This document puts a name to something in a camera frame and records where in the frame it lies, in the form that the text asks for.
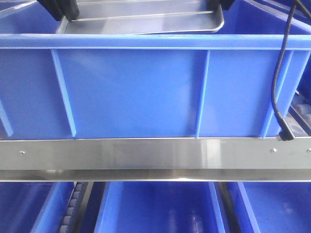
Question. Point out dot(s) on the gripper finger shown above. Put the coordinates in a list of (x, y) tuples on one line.
[(69, 8), (226, 4), (53, 8)]

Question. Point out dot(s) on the small silver ribbed tray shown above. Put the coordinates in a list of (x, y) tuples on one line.
[(144, 17)]

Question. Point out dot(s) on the blue target box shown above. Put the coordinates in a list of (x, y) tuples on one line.
[(62, 86)]

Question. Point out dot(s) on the roller track between bins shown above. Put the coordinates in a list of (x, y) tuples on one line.
[(76, 209)]

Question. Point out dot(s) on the blue bin lower left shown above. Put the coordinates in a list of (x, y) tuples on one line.
[(33, 207)]

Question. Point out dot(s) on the blue bin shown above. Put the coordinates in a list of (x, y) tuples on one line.
[(160, 207), (265, 207), (33, 207)]

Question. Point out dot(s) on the blue bin lower right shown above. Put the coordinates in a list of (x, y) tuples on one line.
[(265, 207)]

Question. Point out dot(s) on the blue bin lower centre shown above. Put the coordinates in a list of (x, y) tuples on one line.
[(160, 207)]

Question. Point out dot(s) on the stainless steel rack front rail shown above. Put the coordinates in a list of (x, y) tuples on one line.
[(224, 159)]

